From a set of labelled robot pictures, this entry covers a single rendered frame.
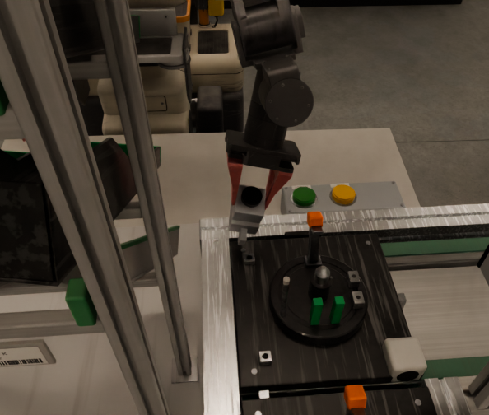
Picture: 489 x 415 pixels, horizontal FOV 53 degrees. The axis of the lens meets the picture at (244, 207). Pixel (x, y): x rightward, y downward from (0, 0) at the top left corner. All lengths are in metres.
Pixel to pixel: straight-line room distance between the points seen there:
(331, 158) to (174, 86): 0.44
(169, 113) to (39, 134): 1.12
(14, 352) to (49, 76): 0.22
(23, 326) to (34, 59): 0.20
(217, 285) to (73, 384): 0.26
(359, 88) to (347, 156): 1.83
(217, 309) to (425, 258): 0.35
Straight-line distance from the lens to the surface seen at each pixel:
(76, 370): 0.84
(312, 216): 0.69
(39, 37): 0.19
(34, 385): 0.85
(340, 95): 2.86
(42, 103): 0.21
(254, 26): 0.63
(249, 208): 0.71
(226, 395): 0.68
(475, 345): 0.83
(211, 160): 1.10
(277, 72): 0.58
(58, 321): 0.34
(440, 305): 0.85
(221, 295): 0.75
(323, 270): 0.67
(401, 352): 0.70
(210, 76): 1.56
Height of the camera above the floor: 1.59
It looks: 47 degrees down
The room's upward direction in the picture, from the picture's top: straight up
